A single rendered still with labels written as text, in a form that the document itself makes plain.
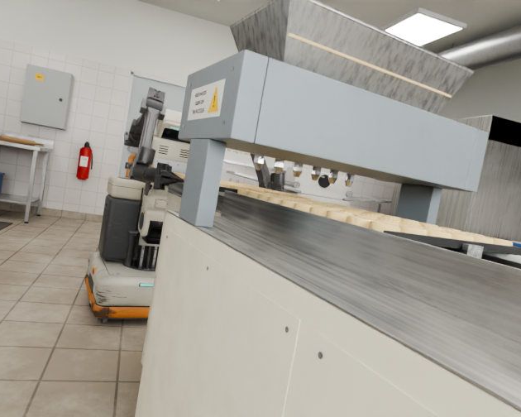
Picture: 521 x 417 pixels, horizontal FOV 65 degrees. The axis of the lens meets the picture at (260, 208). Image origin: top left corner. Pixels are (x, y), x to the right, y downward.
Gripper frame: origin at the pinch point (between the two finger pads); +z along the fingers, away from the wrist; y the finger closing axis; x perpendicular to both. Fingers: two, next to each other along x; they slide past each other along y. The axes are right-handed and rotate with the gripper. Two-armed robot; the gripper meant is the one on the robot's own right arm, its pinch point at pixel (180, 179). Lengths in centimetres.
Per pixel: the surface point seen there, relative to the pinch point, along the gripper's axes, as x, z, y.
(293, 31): -57, 51, 36
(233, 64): -66, 43, 25
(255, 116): -66, 49, 17
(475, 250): -62, 90, 0
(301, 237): -62, 61, -4
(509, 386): -104, 86, -6
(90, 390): -1, -24, -90
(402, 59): -38, 71, 39
